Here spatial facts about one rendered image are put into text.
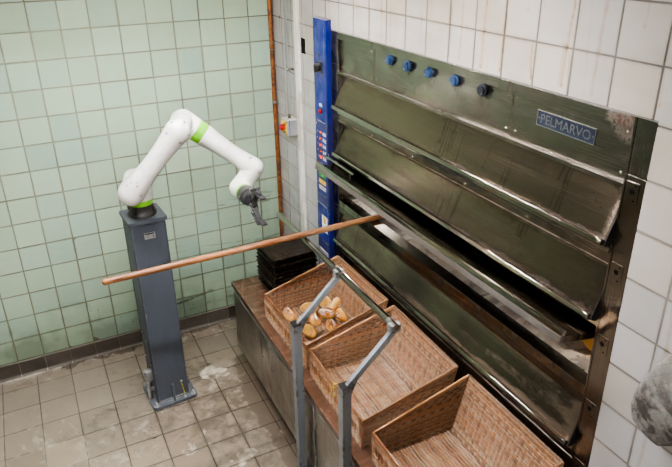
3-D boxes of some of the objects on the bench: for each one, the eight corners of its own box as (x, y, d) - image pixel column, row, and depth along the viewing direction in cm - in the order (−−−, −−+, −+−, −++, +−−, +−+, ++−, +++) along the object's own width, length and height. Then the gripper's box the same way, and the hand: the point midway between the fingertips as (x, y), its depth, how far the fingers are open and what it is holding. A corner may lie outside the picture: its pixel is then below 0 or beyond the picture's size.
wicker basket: (339, 294, 378) (338, 253, 367) (389, 344, 333) (390, 299, 321) (263, 316, 358) (260, 274, 347) (306, 372, 313) (304, 325, 301)
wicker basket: (393, 347, 330) (394, 302, 318) (457, 415, 283) (461, 365, 272) (307, 374, 311) (305, 327, 300) (361, 452, 265) (361, 400, 253)
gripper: (254, 172, 319) (269, 186, 301) (257, 217, 329) (272, 233, 312) (240, 175, 316) (255, 189, 298) (243, 220, 326) (258, 237, 309)
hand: (263, 211), depth 306 cm, fingers open, 13 cm apart
